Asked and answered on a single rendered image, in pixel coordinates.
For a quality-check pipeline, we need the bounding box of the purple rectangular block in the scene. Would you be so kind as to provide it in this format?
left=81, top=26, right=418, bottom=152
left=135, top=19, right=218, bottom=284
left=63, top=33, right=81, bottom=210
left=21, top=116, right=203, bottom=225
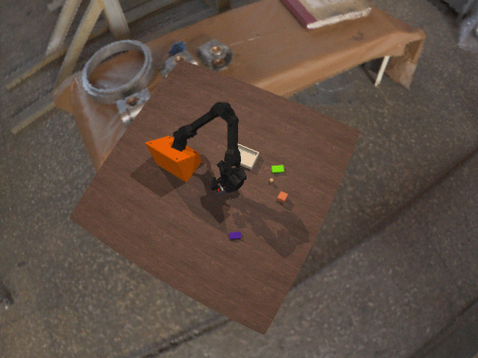
left=229, top=232, right=241, bottom=240

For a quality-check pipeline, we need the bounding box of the green rectangular block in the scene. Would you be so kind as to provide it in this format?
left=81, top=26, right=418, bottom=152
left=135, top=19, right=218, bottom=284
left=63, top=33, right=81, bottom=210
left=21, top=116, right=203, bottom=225
left=272, top=165, right=285, bottom=173

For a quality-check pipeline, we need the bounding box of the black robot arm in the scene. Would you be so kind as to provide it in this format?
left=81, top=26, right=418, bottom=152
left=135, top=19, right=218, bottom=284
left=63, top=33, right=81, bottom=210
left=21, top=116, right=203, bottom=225
left=171, top=101, right=245, bottom=193

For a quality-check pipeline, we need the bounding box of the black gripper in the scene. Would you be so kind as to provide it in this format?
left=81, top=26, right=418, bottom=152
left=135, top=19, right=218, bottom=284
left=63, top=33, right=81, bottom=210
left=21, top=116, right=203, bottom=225
left=208, top=168, right=246, bottom=191

